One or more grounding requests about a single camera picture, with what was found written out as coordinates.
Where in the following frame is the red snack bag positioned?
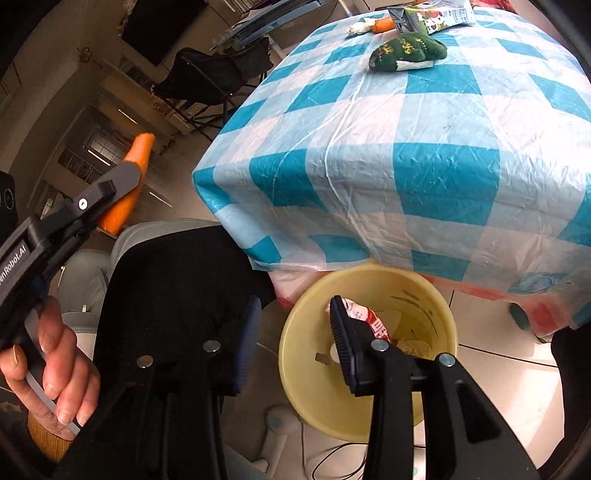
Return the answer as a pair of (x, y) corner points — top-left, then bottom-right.
(342, 298), (393, 343)

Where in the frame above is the small orange peel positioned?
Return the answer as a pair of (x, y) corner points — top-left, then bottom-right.
(97, 133), (155, 236)

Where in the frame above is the milk carton with cow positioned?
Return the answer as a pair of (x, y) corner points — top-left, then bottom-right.
(387, 0), (476, 35)

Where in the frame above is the white tissue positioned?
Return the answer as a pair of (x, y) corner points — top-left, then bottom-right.
(346, 18), (376, 37)

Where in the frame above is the yellow plastic trash bucket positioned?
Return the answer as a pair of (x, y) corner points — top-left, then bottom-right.
(277, 263), (459, 443)

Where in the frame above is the person's left hand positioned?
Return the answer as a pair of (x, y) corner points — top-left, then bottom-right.
(1, 296), (100, 441)

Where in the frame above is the black trousers leg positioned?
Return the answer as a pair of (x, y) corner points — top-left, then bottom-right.
(55, 225), (274, 479)

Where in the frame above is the blue white checkered tablecloth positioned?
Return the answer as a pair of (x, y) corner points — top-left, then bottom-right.
(192, 7), (590, 335)

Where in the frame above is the black folding camping chair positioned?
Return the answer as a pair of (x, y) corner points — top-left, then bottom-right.
(152, 38), (273, 138)

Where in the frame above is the green stuffed toy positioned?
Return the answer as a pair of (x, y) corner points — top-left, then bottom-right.
(369, 33), (448, 73)

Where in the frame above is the blue white study desk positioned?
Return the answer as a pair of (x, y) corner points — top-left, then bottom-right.
(211, 0), (334, 51)

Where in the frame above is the black wall television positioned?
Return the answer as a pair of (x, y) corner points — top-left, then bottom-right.
(121, 0), (208, 66)

